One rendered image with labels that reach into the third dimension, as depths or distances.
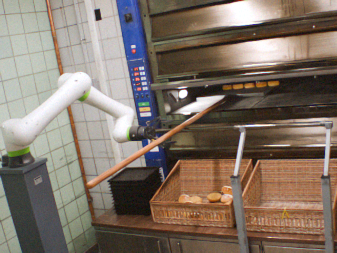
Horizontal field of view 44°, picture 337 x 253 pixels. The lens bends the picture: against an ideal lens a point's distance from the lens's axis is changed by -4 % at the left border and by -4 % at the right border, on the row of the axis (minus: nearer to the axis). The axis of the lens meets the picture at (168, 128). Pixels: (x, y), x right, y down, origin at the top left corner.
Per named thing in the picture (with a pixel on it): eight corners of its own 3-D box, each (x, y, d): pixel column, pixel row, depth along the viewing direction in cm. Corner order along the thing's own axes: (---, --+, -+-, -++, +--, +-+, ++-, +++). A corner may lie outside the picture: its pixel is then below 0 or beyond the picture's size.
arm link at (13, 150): (12, 158, 220) (3, 123, 216) (5, 155, 232) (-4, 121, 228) (35, 152, 227) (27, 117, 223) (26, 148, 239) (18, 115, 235)
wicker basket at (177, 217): (184, 194, 320) (178, 158, 314) (258, 196, 293) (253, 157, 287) (151, 223, 279) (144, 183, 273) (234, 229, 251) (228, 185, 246)
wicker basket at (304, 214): (261, 197, 289) (257, 158, 283) (347, 199, 261) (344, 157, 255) (237, 231, 248) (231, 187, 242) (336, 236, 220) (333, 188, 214)
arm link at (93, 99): (77, 104, 253) (87, 99, 245) (82, 87, 258) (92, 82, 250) (125, 128, 274) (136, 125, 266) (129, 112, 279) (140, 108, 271)
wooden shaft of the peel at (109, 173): (91, 190, 179) (90, 183, 178) (86, 190, 180) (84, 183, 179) (227, 100, 325) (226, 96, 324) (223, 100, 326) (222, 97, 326)
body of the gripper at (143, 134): (142, 124, 259) (156, 123, 255) (145, 138, 261) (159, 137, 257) (136, 127, 253) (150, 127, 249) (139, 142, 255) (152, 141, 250)
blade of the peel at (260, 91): (264, 96, 320) (263, 92, 320) (196, 101, 346) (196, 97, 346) (274, 87, 351) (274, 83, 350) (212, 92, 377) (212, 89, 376)
